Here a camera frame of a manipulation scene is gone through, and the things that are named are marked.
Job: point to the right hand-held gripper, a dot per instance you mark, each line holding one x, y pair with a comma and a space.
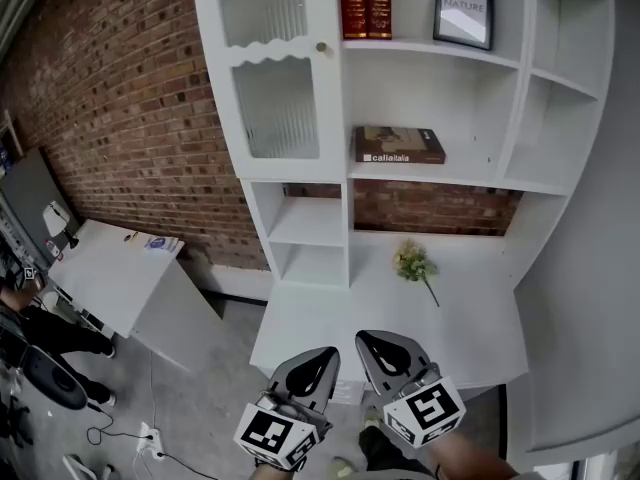
425, 413

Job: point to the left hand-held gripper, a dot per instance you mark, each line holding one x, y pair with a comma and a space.
275, 433

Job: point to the white glass cabinet door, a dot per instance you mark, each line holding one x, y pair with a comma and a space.
325, 118

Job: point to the white shelf unit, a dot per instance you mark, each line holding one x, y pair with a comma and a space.
450, 83

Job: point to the person's right forearm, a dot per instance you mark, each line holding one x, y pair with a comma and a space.
475, 458

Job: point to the person's left forearm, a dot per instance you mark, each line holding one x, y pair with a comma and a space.
262, 473

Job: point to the person's beige shoe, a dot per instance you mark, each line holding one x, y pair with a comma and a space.
344, 468
371, 417

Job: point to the person's dark trouser leg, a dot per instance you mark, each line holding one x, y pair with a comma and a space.
390, 453

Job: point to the yellow artificial flower sprig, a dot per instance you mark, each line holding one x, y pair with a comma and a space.
415, 265

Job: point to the white power strip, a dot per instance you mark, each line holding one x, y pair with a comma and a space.
151, 440

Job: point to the brown flat book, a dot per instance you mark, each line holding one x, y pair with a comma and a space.
395, 143

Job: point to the white side table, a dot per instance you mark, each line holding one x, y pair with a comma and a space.
110, 278

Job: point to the small yellow black item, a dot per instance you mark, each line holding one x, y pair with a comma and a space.
130, 237

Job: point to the white chair base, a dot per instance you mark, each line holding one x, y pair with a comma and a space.
87, 468

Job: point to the black round stool seat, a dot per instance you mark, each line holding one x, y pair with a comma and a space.
55, 378

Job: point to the red label bottle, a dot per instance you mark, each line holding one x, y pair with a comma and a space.
53, 249

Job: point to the white shade table lamp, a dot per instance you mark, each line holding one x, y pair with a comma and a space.
54, 218

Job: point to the gold door knob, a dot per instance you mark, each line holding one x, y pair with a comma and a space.
323, 49

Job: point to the grey panel board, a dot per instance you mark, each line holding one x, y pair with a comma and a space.
35, 193

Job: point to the black framed picture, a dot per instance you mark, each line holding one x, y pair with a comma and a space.
462, 13

